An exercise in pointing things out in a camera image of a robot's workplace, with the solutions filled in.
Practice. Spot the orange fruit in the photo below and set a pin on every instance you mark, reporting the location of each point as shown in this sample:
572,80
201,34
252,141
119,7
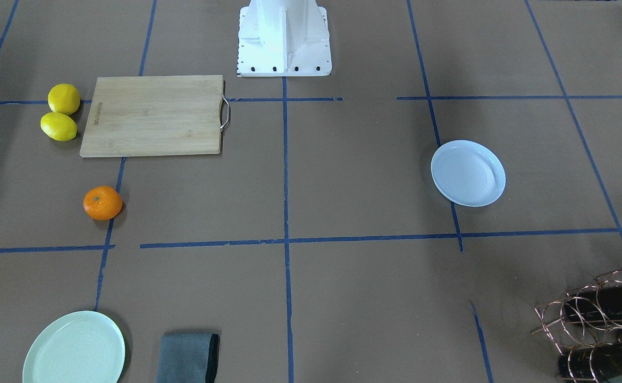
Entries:
102,203

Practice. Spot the light blue plate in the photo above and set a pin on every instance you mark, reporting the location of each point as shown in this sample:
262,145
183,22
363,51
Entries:
468,174

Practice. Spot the light green plate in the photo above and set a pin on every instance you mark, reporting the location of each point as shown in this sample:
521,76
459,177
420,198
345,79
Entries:
83,346

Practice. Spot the wooden cutting board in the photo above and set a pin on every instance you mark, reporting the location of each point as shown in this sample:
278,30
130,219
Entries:
139,116

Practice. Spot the grey folded cloth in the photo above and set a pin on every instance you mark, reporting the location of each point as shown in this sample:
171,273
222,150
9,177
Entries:
188,357

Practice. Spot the yellow lemon outer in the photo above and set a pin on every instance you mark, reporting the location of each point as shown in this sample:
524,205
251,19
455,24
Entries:
58,126

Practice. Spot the yellow lemon near board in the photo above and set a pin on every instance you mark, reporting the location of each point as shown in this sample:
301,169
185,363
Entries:
64,98

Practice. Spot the dark wine bottle lower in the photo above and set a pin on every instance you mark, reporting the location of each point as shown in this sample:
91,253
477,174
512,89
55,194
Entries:
602,363

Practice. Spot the dark wine bottle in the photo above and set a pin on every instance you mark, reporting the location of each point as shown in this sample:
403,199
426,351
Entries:
595,306
602,363

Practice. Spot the dark wine bottle upper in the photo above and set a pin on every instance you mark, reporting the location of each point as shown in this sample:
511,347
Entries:
595,306

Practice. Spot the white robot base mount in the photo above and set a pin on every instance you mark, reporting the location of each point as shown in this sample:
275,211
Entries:
283,38

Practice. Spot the copper wire bottle rack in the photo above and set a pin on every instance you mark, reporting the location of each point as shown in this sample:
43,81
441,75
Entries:
585,326

